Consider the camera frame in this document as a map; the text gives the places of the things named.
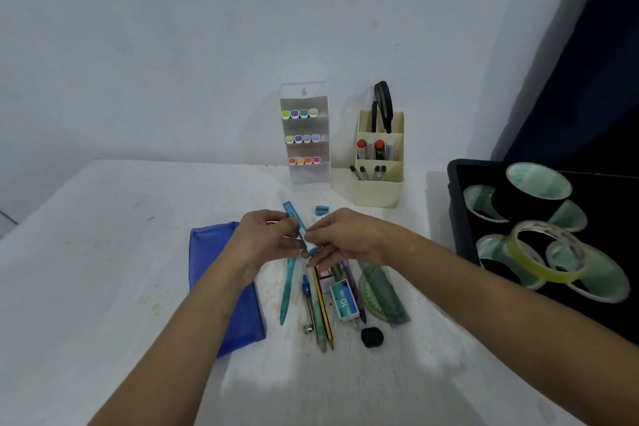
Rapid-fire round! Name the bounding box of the person's left hand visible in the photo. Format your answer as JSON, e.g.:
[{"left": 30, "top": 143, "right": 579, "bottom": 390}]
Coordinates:
[{"left": 234, "top": 210, "right": 304, "bottom": 276}]

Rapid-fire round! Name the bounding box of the person's right hand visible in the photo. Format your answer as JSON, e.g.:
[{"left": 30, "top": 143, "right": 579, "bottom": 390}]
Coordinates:
[{"left": 303, "top": 207, "right": 400, "bottom": 273}]

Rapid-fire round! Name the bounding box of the cream pen holder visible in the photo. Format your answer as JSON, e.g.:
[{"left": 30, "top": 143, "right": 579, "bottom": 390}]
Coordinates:
[{"left": 355, "top": 109, "right": 405, "bottom": 208}]

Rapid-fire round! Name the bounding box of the pink label lead case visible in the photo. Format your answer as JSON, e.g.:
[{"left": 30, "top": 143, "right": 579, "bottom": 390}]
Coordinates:
[{"left": 314, "top": 264, "right": 334, "bottom": 294}]

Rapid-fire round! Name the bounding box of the green transparent protractor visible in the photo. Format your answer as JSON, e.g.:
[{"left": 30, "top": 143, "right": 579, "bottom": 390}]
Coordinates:
[{"left": 358, "top": 268, "right": 395, "bottom": 312}]

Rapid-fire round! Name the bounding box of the pile of pens and markers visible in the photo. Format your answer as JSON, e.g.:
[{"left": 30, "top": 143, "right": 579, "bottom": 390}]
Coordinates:
[{"left": 278, "top": 256, "right": 368, "bottom": 353}]

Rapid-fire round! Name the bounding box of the teal staples box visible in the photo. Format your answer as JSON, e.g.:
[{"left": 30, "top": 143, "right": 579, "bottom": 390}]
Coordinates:
[{"left": 329, "top": 279, "right": 361, "bottom": 323}]

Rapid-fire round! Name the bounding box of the clear tiered organizer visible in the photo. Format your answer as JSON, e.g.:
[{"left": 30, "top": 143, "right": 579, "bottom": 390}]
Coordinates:
[{"left": 279, "top": 81, "right": 333, "bottom": 192}]

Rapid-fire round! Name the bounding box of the green transparent ruler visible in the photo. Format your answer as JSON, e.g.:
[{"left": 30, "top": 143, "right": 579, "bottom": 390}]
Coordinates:
[{"left": 360, "top": 260, "right": 411, "bottom": 329}]

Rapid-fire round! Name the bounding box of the blue mesh pencil pouch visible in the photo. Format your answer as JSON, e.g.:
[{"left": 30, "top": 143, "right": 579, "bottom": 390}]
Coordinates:
[{"left": 188, "top": 222, "right": 267, "bottom": 358}]

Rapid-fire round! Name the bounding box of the small black cap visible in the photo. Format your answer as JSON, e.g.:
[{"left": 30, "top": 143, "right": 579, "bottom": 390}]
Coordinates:
[{"left": 360, "top": 326, "right": 385, "bottom": 349}]

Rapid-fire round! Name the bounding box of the yellow clear tape roll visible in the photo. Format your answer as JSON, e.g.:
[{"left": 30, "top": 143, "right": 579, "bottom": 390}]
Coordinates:
[{"left": 507, "top": 220, "right": 588, "bottom": 286}]

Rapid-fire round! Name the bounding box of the black plastic tray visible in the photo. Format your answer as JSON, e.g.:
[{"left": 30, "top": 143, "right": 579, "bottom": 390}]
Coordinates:
[{"left": 447, "top": 158, "right": 639, "bottom": 344}]

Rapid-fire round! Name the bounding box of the person's left forearm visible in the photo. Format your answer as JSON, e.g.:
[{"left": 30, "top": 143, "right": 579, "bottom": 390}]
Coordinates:
[{"left": 89, "top": 250, "right": 260, "bottom": 426}]

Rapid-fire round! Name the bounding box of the person's right forearm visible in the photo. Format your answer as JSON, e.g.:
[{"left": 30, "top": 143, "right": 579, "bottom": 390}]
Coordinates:
[{"left": 384, "top": 230, "right": 639, "bottom": 426}]

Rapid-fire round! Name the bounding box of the dark blue curtain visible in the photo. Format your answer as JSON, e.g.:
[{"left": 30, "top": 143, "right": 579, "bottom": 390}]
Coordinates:
[{"left": 491, "top": 0, "right": 639, "bottom": 174}]

